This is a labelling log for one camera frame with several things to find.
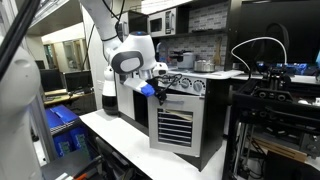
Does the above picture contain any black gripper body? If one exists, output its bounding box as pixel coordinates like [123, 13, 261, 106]
[146, 76, 168, 98]

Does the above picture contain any white tall fridge door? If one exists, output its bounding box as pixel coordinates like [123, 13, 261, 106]
[114, 74, 136, 120]

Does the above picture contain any grey stove knob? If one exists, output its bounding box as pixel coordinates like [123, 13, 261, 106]
[179, 78, 191, 89]
[192, 80, 204, 94]

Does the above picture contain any brown wooden board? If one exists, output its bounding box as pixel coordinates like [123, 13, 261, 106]
[158, 108, 194, 123]

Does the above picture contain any silver toy kettle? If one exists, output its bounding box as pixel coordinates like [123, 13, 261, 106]
[169, 49, 196, 70]

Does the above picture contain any silver cooking pot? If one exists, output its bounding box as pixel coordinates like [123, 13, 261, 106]
[193, 59, 216, 73]

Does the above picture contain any white black rounded figure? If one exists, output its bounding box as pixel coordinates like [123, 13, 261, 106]
[101, 64, 119, 117]

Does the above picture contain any toy microwave oven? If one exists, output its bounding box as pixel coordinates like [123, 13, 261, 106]
[147, 8, 178, 38]

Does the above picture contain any wooden spoon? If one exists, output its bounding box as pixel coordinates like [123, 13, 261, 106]
[213, 35, 223, 66]

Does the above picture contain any black computer monitor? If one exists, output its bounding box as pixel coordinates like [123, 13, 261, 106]
[39, 69, 64, 94]
[63, 70, 94, 94]

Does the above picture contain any wooden office desk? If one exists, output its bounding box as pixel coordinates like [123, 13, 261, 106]
[43, 88, 96, 108]

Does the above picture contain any blue plastic crate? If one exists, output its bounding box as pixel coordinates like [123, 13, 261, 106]
[52, 127, 90, 158]
[44, 104, 81, 134]

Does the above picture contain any wooden plank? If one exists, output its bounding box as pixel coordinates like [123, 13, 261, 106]
[251, 136, 308, 163]

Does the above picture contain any large black screen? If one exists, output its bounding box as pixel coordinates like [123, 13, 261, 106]
[234, 0, 320, 66]

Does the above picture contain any white camera with blue tape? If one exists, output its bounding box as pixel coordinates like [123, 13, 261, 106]
[123, 77, 156, 98]

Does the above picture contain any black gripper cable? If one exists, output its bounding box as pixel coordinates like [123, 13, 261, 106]
[156, 73, 184, 92]

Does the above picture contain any white looped cable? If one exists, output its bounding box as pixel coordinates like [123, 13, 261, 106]
[229, 36, 288, 73]

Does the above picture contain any thick black cable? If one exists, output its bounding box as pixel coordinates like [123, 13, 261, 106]
[0, 0, 41, 81]

